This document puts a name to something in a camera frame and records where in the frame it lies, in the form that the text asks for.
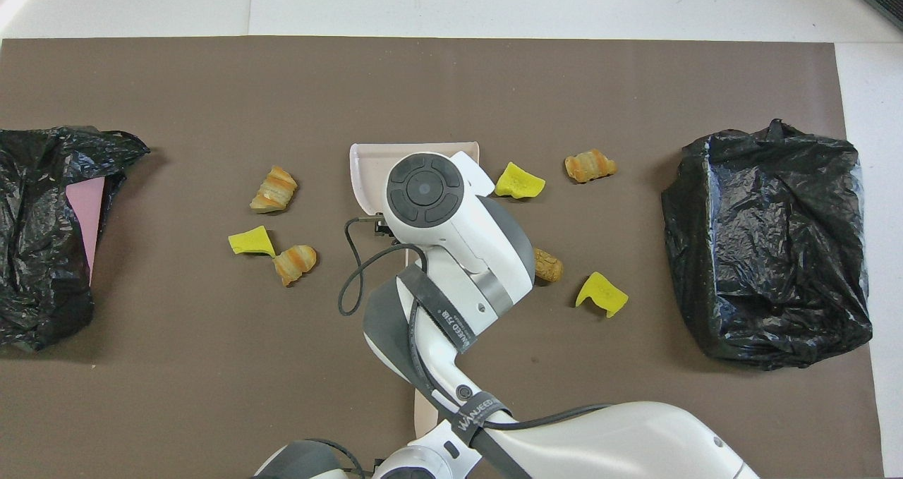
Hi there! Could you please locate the beige plastic dustpan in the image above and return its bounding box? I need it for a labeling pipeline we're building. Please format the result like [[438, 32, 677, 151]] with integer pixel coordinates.
[[349, 140, 483, 217]]

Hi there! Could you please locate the striped croissant piece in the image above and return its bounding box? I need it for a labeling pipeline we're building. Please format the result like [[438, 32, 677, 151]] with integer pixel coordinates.
[[564, 149, 618, 184], [273, 245, 318, 287], [250, 165, 298, 214]]

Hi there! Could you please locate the yellow sponge piece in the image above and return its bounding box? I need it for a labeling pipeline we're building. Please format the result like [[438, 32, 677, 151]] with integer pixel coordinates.
[[228, 226, 277, 258], [575, 272, 629, 319], [494, 162, 547, 200]]

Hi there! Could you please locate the brown bread roll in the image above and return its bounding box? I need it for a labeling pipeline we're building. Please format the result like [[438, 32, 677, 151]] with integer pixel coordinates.
[[533, 248, 564, 284]]

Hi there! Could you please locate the beige brush with black bristles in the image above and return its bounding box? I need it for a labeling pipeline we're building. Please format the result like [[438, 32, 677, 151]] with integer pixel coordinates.
[[411, 386, 444, 439]]

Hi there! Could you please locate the pink bin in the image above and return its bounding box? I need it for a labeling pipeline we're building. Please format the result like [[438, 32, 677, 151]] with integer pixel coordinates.
[[66, 176, 107, 286]]

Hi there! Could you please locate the black trash bag over pink bin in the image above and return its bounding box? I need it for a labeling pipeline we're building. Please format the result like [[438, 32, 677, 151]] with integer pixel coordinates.
[[0, 126, 151, 353]]

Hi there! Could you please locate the black trash bag bin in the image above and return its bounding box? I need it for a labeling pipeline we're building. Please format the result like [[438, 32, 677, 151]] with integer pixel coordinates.
[[661, 119, 874, 371]]

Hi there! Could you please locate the brown table mat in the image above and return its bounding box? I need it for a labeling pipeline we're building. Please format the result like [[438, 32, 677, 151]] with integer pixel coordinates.
[[0, 36, 885, 479]]

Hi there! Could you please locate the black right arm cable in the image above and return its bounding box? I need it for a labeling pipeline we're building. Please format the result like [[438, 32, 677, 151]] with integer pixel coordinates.
[[337, 217, 613, 479]]

